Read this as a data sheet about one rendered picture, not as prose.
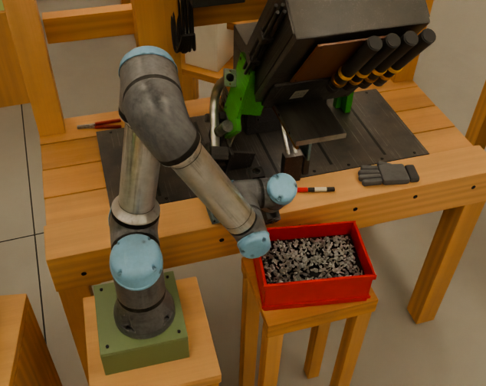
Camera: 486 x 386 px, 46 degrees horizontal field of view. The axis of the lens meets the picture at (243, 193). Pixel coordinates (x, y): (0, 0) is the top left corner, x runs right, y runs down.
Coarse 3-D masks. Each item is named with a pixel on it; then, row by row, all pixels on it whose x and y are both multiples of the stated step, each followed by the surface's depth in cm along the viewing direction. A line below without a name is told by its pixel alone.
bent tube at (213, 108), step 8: (224, 72) 176; (232, 72) 177; (224, 80) 176; (232, 80) 178; (216, 88) 185; (216, 96) 187; (216, 104) 188; (216, 112) 188; (216, 120) 188; (216, 136) 187; (216, 144) 187
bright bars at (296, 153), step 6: (282, 126) 181; (282, 132) 182; (288, 150) 181; (294, 150) 182; (282, 156) 182; (288, 156) 180; (294, 156) 180; (300, 156) 181; (282, 162) 183; (288, 162) 181; (294, 162) 182; (300, 162) 183; (282, 168) 185; (288, 168) 183; (294, 168) 184; (300, 168) 185; (288, 174) 185; (294, 174) 186
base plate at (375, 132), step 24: (360, 96) 225; (192, 120) 211; (360, 120) 213; (384, 120) 214; (120, 144) 200; (240, 144) 201; (264, 144) 202; (288, 144) 202; (312, 144) 202; (336, 144) 203; (360, 144) 203; (384, 144) 203; (408, 144) 204; (120, 168) 190; (168, 168) 191; (240, 168) 192; (264, 168) 192; (312, 168) 193; (336, 168) 193; (168, 192) 183; (192, 192) 183
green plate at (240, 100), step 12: (240, 60) 175; (240, 72) 175; (252, 72) 167; (240, 84) 174; (252, 84) 171; (228, 96) 183; (240, 96) 174; (252, 96) 174; (228, 108) 183; (240, 108) 174; (252, 108) 177
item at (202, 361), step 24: (192, 288) 162; (192, 312) 156; (96, 336) 150; (192, 336) 151; (96, 360) 145; (192, 360) 146; (216, 360) 146; (96, 384) 140; (120, 384) 140; (144, 384) 140; (168, 384) 141; (192, 384) 143
